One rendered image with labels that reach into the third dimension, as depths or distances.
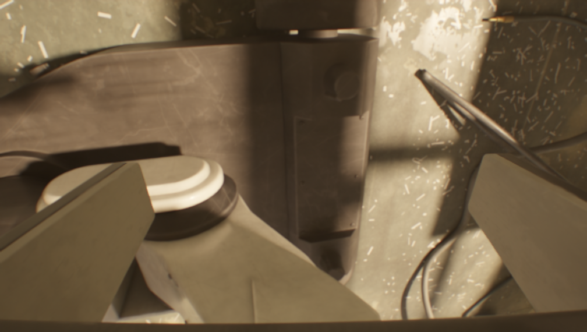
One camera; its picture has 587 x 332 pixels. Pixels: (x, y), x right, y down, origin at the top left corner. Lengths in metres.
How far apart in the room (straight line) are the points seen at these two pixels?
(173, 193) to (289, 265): 0.15
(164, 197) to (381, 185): 0.61
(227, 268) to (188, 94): 0.26
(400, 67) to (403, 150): 0.21
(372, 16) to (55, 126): 0.48
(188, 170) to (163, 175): 0.03
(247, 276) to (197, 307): 0.05
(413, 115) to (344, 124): 0.32
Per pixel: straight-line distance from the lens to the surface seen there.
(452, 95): 0.76
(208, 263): 0.31
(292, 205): 0.54
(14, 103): 0.54
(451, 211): 1.03
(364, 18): 0.46
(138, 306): 0.48
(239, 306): 0.27
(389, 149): 0.78
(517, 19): 0.87
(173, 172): 0.37
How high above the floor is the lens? 0.61
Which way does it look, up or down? 60 degrees down
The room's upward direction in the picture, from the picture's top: 157 degrees clockwise
